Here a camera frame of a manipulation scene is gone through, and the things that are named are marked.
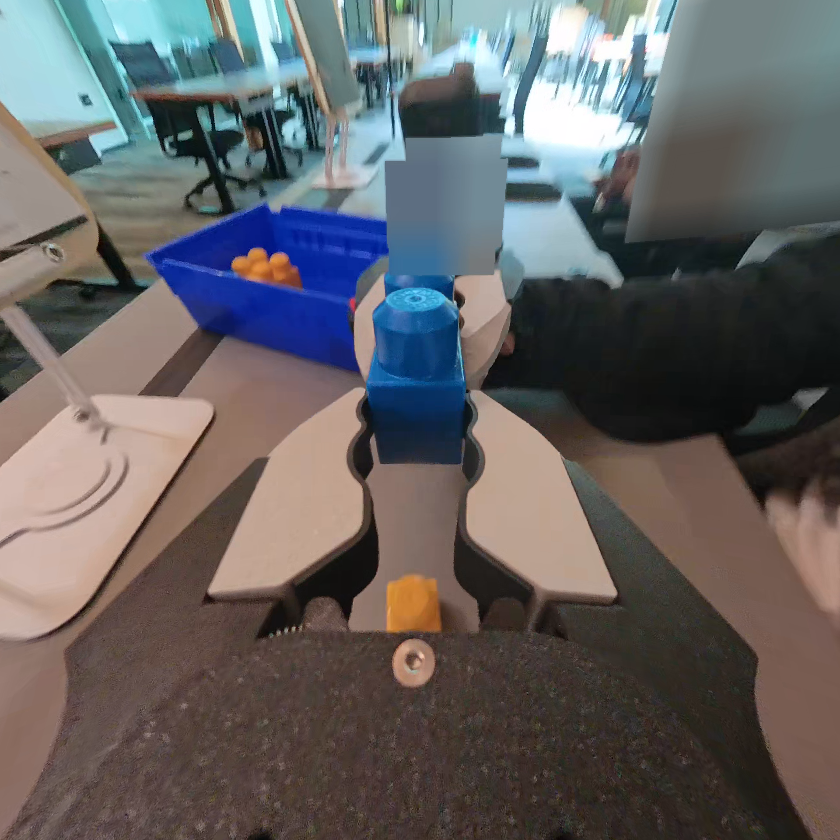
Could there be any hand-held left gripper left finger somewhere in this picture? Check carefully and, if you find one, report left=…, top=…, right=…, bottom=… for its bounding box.
left=206, top=387, right=382, bottom=627

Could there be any blue mega block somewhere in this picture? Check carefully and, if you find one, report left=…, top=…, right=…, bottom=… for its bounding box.
left=366, top=272, right=468, bottom=465

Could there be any long wooden desk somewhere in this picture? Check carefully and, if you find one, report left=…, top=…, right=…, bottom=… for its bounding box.
left=131, top=62, right=395, bottom=198

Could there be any person's right forearm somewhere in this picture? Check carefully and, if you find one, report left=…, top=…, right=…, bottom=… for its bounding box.
left=486, top=230, right=840, bottom=442

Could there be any blue plastic bin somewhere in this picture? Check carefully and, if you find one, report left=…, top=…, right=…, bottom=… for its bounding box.
left=146, top=203, right=389, bottom=374

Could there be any black office chair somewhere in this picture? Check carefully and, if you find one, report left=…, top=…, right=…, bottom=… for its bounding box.
left=108, top=41, right=265, bottom=215

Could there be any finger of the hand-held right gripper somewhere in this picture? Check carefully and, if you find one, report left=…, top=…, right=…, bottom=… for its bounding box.
left=353, top=272, right=389, bottom=382
left=456, top=272, right=514, bottom=389

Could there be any grey printed shirt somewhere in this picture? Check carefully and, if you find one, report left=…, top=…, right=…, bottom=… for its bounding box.
left=764, top=486, right=840, bottom=619

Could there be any row of mixed mega blocks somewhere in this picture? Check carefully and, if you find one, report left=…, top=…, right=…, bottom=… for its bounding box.
left=231, top=248, right=305, bottom=290

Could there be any dark fleece jacket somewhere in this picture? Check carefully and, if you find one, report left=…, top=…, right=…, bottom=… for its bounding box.
left=728, top=420, right=840, bottom=508

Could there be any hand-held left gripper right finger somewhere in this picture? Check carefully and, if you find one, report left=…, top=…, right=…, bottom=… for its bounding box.
left=455, top=390, right=619, bottom=627

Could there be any yellow mega block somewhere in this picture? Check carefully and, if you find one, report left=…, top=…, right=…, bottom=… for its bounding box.
left=386, top=574, right=442, bottom=633

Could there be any black desk cable strip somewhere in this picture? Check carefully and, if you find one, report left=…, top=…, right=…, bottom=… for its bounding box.
left=141, top=328, right=225, bottom=399

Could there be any wooden top desk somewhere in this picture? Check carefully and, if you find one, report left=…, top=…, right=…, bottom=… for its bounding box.
left=26, top=120, right=120, bottom=175

